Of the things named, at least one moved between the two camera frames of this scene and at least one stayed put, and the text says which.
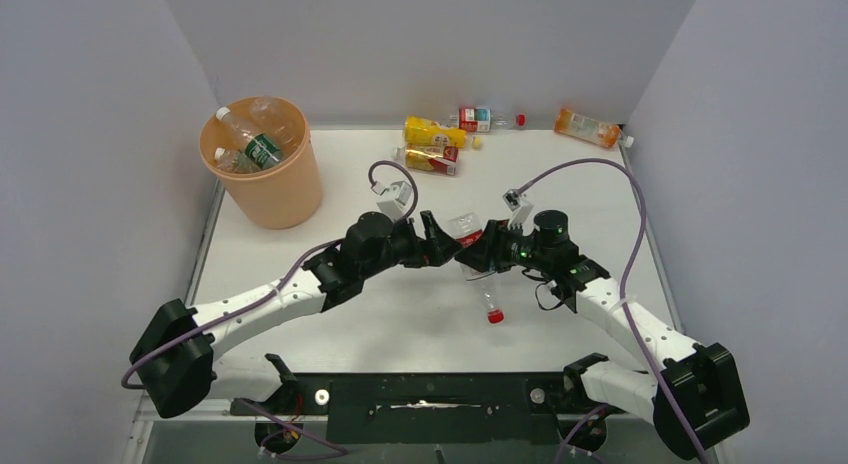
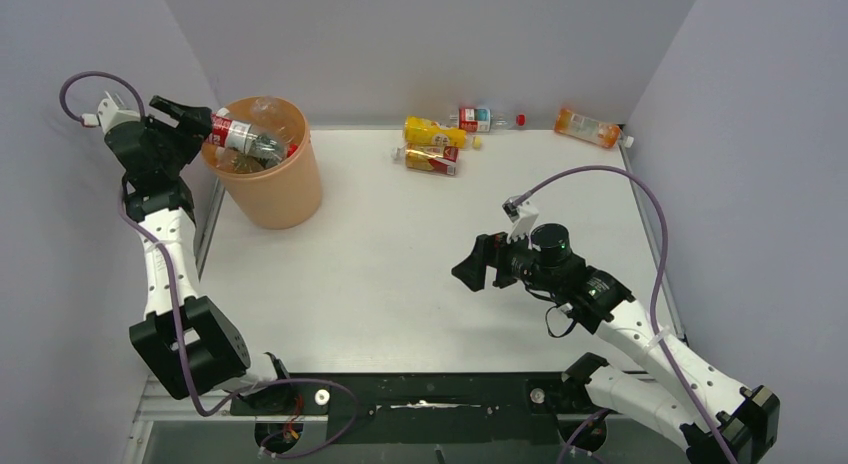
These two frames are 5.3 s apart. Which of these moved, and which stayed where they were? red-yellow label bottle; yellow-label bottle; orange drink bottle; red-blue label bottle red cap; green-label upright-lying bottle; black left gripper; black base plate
Moved: green-label upright-lying bottle; black left gripper
Stayed: black base plate; orange drink bottle; red-yellow label bottle; yellow-label bottle; red-blue label bottle red cap
